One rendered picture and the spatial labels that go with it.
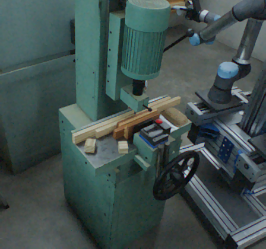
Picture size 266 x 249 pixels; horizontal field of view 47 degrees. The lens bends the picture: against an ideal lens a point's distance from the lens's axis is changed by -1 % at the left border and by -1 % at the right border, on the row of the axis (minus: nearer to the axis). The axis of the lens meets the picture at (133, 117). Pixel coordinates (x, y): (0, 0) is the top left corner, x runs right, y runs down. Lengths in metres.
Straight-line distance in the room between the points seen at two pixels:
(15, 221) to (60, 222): 0.30
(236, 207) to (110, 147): 1.13
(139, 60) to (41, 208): 1.41
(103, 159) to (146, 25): 0.59
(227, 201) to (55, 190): 1.24
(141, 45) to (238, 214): 1.39
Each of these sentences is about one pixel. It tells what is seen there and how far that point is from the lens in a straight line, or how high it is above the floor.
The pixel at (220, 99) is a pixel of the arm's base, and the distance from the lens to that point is 1.98.
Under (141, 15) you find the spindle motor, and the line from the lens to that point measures 1.20.
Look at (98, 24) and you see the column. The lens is 1.39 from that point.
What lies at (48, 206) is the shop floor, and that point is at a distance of 2.32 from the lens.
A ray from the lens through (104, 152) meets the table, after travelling 1.38.
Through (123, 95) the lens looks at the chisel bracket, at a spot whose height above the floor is 1.04.
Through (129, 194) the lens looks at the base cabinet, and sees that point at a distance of 1.64.
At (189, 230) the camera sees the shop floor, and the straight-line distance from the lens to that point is 2.28.
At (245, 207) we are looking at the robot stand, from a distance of 2.27.
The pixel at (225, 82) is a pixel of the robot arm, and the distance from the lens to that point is 1.93.
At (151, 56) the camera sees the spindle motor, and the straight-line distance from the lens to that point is 1.27.
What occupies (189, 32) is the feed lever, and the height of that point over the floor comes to 1.40.
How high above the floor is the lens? 1.87
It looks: 38 degrees down
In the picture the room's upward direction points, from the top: 7 degrees clockwise
